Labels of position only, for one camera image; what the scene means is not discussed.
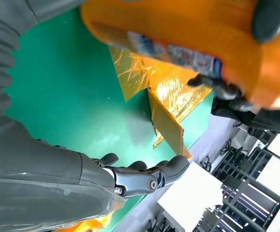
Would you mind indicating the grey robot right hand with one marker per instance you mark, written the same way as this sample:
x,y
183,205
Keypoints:
x,y
33,189

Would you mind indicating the green table mat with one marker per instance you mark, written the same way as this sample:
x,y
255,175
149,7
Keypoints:
x,y
69,96

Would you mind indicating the yellow taped cardboard box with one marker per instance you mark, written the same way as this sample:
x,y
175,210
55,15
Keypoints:
x,y
169,93

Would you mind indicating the black office chair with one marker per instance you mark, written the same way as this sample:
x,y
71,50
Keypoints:
x,y
205,164
225,147

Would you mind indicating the black metal desk frame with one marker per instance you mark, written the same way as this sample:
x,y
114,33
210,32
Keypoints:
x,y
246,192

